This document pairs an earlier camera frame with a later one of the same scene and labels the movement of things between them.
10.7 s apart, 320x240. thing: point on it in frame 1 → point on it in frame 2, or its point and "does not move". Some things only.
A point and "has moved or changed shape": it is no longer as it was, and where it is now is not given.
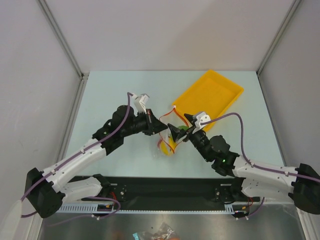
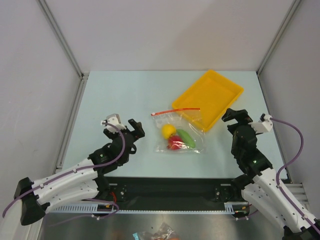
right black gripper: x=187 y=132 → x=239 y=124
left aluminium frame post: x=55 y=28 does not move
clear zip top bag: x=167 y=145 has moved or changed shape
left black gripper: x=153 y=125 → x=138 y=131
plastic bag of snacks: x=164 y=232 does not move
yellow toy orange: x=172 y=145 → x=167 y=129
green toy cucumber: x=185 y=127 has moved or changed shape
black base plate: x=171 y=191 does not move
